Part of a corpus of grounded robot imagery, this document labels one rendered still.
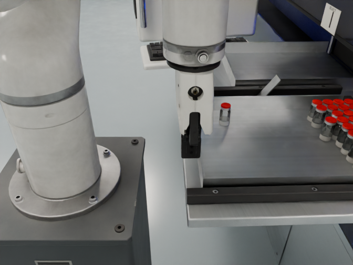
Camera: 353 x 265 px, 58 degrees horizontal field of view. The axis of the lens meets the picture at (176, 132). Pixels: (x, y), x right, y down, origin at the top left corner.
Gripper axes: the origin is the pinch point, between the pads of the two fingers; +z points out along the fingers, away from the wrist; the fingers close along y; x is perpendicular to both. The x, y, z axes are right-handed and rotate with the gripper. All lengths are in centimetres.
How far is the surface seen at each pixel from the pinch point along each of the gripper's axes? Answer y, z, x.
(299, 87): 26.4, 3.3, -28.3
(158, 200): 74, 93, 10
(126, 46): 300, 93, 48
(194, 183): -3.5, 5.3, -0.5
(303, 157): 2.4, 5.1, -21.1
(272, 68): 41.5, 5.1, -26.2
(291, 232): 28, 61, -39
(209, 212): -9.7, 5.2, -2.3
